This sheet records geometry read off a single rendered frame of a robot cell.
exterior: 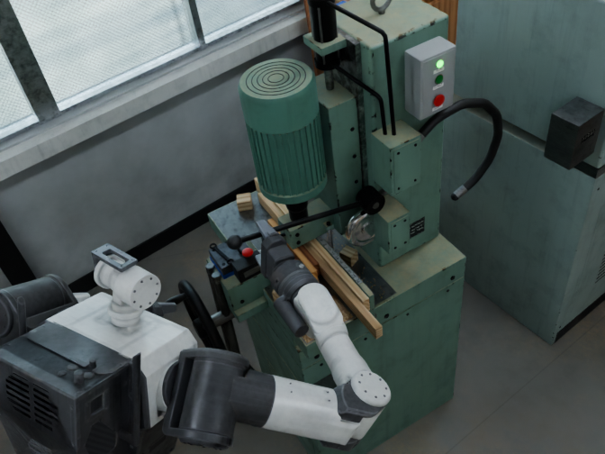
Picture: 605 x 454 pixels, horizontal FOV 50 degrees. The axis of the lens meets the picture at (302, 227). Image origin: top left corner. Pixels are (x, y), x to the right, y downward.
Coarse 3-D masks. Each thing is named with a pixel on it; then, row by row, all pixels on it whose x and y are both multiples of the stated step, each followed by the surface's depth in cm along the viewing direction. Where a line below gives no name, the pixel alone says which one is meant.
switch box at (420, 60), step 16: (416, 48) 144; (432, 48) 143; (448, 48) 143; (416, 64) 142; (432, 64) 142; (448, 64) 145; (416, 80) 145; (432, 80) 145; (448, 80) 148; (416, 96) 148; (432, 96) 149; (448, 96) 151; (416, 112) 151; (432, 112) 152
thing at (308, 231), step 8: (320, 200) 178; (312, 208) 176; (320, 208) 176; (328, 208) 176; (288, 216) 175; (328, 216) 175; (280, 224) 175; (304, 224) 173; (312, 224) 174; (320, 224) 176; (280, 232) 179; (288, 232) 172; (296, 232) 172; (304, 232) 174; (312, 232) 176; (320, 232) 178; (288, 240) 175; (296, 240) 174; (304, 240) 176
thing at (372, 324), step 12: (264, 204) 197; (276, 216) 190; (312, 252) 178; (324, 264) 174; (324, 276) 175; (336, 276) 171; (336, 288) 171; (348, 288) 167; (348, 300) 166; (360, 312) 162; (372, 324) 159
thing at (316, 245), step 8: (256, 184) 202; (280, 208) 191; (312, 240) 180; (320, 248) 177; (328, 256) 175; (328, 264) 174; (336, 264) 173; (336, 272) 171; (344, 272) 170; (344, 280) 168; (352, 280) 168; (352, 288) 166; (360, 288) 166; (360, 296) 164; (368, 304) 165
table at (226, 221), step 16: (256, 192) 204; (224, 208) 201; (256, 208) 199; (224, 224) 196; (240, 224) 195; (224, 240) 194; (256, 240) 189; (272, 288) 176; (256, 304) 176; (272, 304) 174; (240, 320) 176; (352, 320) 165; (304, 352) 165; (320, 352) 166
